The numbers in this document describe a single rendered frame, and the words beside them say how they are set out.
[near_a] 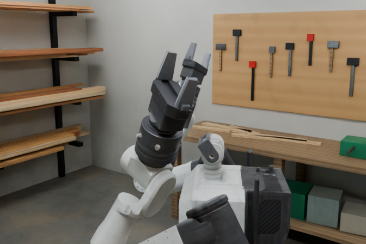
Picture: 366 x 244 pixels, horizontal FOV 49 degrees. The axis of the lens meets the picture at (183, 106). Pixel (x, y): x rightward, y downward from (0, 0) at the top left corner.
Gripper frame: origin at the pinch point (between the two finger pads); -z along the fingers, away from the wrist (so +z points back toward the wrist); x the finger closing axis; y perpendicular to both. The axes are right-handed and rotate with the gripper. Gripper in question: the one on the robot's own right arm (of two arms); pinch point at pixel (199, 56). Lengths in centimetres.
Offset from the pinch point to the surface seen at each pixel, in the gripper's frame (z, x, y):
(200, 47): -63, -221, 154
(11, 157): 104, -131, 262
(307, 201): 47, -220, 4
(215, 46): -66, -218, 136
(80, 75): 0, -229, 322
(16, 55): 9, -103, 270
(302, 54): -72, -218, 47
